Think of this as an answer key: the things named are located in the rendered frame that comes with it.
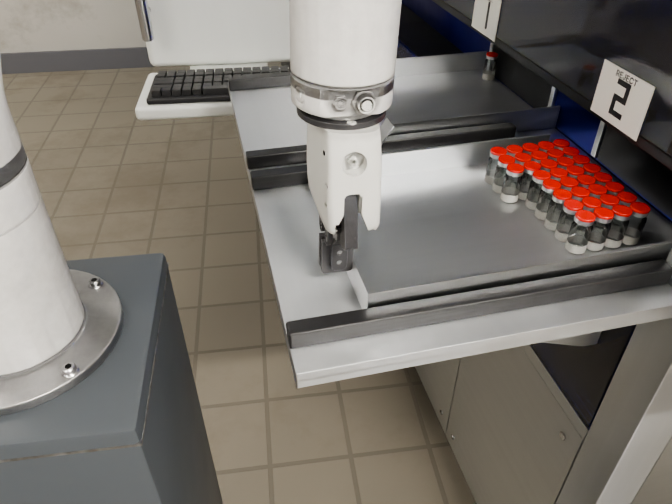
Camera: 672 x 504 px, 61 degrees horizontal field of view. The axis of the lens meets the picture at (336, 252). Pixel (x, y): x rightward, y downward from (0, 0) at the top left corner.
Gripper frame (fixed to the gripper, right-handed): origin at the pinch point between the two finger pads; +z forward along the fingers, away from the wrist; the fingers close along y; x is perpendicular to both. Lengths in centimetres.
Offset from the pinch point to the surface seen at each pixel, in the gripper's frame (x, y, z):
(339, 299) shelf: 0.1, -2.5, 4.2
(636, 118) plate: -33.3, 3.7, -10.1
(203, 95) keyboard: 11, 69, 11
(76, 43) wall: 79, 332, 79
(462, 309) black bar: -10.5, -8.2, 2.3
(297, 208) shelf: 1.2, 14.9, 4.2
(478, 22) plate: -33, 43, -9
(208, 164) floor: 11, 192, 93
